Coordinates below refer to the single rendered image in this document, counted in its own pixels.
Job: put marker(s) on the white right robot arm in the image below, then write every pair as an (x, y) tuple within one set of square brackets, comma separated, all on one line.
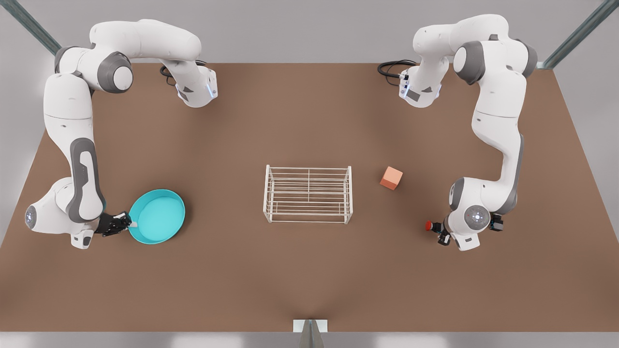
[(67, 116)]

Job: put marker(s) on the silver frame post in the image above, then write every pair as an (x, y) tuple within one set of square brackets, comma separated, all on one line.
[(578, 34), (30, 25), (310, 333)]

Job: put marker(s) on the orange cube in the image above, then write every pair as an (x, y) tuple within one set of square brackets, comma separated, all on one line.
[(390, 178)]

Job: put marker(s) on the turquoise plate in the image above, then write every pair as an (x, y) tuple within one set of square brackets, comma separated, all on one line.
[(157, 216)]

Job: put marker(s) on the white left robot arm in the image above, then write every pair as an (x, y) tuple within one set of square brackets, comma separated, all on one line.
[(498, 111)]

